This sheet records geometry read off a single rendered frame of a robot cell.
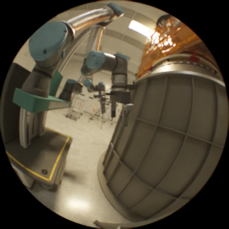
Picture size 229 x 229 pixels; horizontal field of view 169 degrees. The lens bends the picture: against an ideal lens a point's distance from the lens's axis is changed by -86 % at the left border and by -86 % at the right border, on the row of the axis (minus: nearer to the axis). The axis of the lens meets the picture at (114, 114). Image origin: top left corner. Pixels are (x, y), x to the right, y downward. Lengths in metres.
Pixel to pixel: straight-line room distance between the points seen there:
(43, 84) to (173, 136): 0.67
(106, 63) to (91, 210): 0.94
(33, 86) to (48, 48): 0.16
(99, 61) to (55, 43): 0.16
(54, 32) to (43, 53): 0.06
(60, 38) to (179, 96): 0.60
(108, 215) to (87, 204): 0.20
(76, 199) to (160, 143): 0.78
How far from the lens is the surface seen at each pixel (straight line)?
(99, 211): 0.80
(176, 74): 0.60
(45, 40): 0.26
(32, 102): 0.32
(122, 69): 0.35
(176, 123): 0.49
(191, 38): 1.26
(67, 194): 0.82
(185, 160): 0.51
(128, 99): 0.32
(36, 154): 0.66
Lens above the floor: 0.75
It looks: level
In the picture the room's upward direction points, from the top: 20 degrees clockwise
